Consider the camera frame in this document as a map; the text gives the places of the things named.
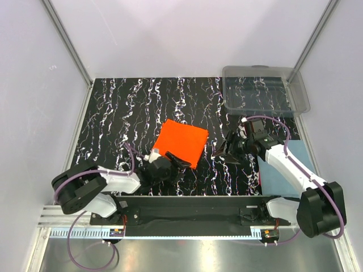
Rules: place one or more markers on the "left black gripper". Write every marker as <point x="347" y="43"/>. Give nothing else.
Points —
<point x="179" y="163"/>

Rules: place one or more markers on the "folded light blue t shirt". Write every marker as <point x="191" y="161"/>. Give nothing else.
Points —
<point x="273" y="182"/>

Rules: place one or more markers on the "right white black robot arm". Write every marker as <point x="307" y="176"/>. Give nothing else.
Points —
<point x="313" y="190"/>

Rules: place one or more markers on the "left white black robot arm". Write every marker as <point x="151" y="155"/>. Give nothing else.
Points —
<point x="87" y="186"/>

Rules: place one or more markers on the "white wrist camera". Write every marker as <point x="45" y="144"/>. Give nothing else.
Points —
<point x="154" y="155"/>
<point x="241" y="128"/>

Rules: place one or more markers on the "white toothed cable duct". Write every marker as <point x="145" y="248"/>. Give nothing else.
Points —
<point x="249" y="233"/>

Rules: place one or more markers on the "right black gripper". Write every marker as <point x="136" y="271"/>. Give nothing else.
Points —
<point x="231" y="160"/>

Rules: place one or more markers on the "right aluminium corner post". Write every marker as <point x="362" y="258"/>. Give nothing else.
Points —
<point x="318" y="29"/>

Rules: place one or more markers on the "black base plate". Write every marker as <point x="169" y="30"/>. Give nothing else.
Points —
<point x="238" y="201"/>

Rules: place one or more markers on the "aluminium corner post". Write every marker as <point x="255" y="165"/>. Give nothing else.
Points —
<point x="61" y="30"/>
<point x="318" y="29"/>

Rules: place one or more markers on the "clear plastic bin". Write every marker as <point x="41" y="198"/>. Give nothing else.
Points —
<point x="264" y="90"/>

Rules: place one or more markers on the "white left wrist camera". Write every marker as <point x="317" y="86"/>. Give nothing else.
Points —
<point x="154" y="155"/>

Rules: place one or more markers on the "orange t shirt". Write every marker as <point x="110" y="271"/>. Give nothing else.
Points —
<point x="186" y="142"/>

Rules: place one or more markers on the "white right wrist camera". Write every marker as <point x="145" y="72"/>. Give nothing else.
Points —
<point x="241" y="128"/>

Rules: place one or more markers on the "aluminium frame rail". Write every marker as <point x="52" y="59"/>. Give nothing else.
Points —
<point x="305" y="217"/>

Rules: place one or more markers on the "left aluminium corner post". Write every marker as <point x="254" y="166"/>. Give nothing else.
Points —
<point x="61" y="30"/>

